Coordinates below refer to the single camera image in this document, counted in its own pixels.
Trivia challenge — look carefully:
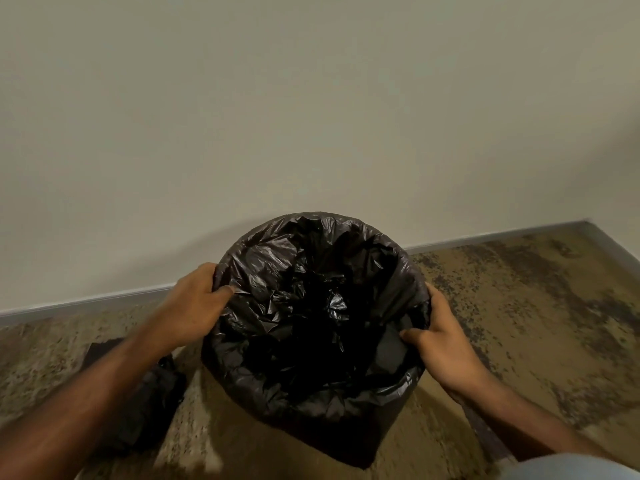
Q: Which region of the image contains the person's left forearm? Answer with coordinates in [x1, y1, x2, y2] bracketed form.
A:
[0, 329, 173, 480]

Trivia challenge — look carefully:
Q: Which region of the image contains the person's right hand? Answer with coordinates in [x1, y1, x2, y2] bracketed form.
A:
[399, 282, 493, 406]

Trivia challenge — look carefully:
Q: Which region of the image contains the grey baseboard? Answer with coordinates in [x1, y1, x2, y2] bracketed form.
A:
[0, 220, 640, 318]

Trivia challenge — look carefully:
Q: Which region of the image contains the person's right forearm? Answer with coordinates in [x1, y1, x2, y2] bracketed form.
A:
[458, 374, 621, 463]

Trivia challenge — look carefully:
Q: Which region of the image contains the crumpled black plastic bag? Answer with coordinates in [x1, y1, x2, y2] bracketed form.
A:
[80, 338, 189, 458]

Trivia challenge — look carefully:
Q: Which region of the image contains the light blue clothing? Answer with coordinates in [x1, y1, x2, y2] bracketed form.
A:
[505, 454, 640, 480]

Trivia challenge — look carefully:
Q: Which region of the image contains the black trash bin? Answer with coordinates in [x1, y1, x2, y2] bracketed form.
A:
[280, 380, 426, 470]

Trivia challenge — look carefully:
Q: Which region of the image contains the black plastic trash bag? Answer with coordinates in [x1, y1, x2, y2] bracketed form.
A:
[201, 212, 433, 443]

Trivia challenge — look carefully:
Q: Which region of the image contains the person's left hand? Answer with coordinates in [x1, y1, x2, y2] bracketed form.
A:
[148, 263, 236, 353]

